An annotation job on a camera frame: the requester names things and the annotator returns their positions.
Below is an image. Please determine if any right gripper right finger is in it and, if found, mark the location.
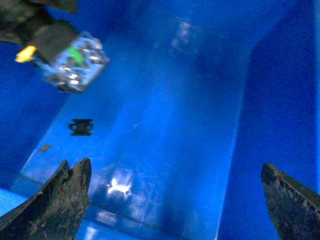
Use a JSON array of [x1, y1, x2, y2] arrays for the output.
[[261, 163, 320, 240]]

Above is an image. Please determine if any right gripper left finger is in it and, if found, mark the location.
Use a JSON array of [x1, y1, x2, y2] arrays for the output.
[[0, 157, 92, 240]]

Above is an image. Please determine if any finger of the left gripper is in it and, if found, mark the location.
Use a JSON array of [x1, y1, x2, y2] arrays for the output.
[[0, 0, 78, 46]]

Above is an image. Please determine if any large yellow mushroom button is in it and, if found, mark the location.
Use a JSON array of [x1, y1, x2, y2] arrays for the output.
[[15, 20, 111, 93]]

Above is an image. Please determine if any black plastic clip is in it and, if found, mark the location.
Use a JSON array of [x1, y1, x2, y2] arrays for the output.
[[68, 118, 93, 136]]

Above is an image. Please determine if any blue target bin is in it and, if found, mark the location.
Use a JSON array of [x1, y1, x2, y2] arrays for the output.
[[0, 0, 320, 240]]

